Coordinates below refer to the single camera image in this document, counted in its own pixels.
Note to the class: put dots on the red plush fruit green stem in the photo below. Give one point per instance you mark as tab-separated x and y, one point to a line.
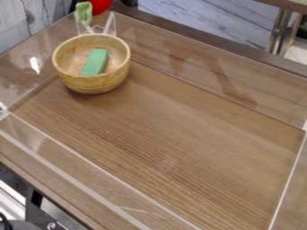
88	8

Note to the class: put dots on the clear acrylic tray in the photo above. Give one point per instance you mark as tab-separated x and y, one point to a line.
186	149

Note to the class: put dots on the green rectangular block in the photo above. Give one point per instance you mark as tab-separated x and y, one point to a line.
96	62

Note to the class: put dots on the light wooden bowl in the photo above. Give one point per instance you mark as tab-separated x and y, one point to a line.
70	57

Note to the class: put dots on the metal table leg background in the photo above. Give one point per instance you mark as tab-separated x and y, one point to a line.
284	31

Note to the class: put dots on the black metal table bracket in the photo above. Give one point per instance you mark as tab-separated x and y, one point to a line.
36	216

